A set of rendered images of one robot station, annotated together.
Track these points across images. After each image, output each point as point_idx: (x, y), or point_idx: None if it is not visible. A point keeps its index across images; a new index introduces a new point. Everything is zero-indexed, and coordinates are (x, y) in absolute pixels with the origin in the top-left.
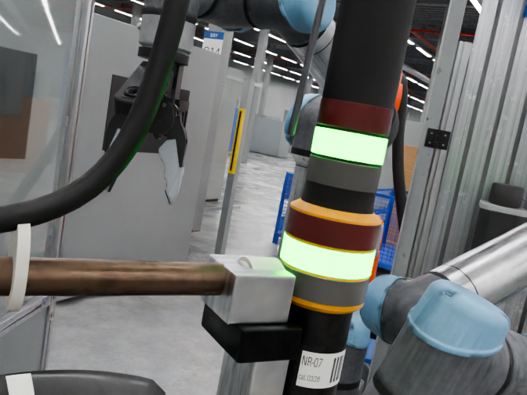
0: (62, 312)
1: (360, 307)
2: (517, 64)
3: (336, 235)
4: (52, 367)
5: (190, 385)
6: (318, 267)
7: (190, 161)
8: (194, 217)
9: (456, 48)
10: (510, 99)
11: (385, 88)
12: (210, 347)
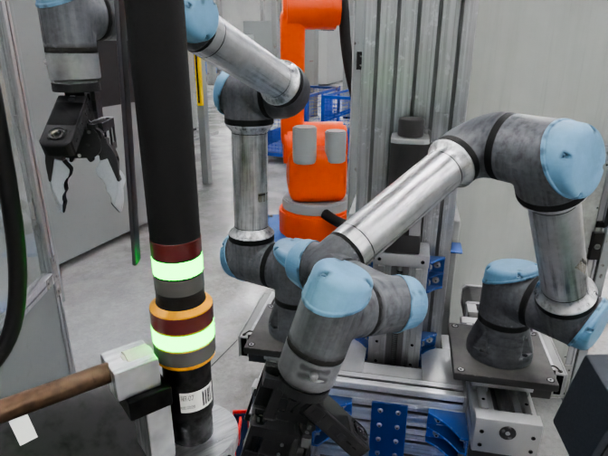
0: (75, 269)
1: (210, 359)
2: (404, 7)
3: (177, 327)
4: (79, 319)
5: None
6: (172, 348)
7: None
8: None
9: None
10: (403, 40)
11: (185, 231)
12: (215, 270)
